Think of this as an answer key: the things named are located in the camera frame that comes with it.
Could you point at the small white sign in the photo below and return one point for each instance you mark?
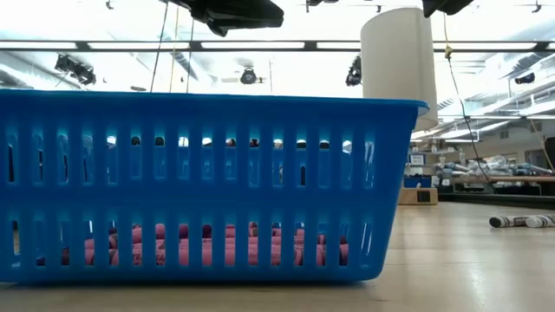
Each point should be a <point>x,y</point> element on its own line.
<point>416,159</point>

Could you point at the blue plastic slotted basket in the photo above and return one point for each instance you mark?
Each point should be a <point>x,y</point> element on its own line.
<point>208,199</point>

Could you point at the black aluminium table frame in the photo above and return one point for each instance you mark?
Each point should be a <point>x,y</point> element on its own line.
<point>498,200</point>

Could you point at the white cylindrical lamp shade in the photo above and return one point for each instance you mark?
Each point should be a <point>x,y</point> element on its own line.
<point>399,65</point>

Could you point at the black overhead frame bar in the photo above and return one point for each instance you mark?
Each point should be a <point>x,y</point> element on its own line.
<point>260,45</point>

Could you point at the blue storage bin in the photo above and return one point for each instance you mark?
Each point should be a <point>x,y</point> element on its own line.
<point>416,182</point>

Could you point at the black hanging fixture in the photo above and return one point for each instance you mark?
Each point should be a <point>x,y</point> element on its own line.
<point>524,78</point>
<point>354,71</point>
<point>248,76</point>
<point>76,69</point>

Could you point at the cluttered background workbench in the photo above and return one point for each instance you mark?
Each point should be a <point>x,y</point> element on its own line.
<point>498,178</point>

